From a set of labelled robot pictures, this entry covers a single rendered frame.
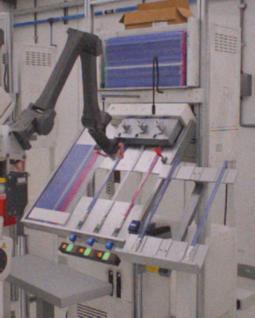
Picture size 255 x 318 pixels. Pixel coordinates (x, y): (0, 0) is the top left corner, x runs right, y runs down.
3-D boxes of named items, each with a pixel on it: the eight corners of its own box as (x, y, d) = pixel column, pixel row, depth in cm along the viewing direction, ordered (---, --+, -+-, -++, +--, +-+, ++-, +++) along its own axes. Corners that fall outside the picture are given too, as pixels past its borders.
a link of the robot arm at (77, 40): (67, 17, 203) (90, 22, 199) (82, 35, 216) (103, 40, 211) (15, 123, 196) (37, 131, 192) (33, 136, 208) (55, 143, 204)
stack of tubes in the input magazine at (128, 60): (183, 86, 261) (183, 29, 258) (103, 88, 293) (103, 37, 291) (196, 86, 270) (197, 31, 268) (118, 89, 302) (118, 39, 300)
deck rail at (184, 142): (135, 251, 232) (128, 243, 228) (131, 250, 233) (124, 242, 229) (198, 127, 266) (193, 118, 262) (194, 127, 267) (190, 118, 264)
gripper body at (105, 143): (101, 140, 251) (93, 130, 246) (118, 141, 244) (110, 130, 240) (95, 151, 248) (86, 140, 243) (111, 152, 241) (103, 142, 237)
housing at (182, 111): (192, 135, 266) (181, 114, 257) (115, 132, 297) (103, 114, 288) (198, 123, 270) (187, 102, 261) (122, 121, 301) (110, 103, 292)
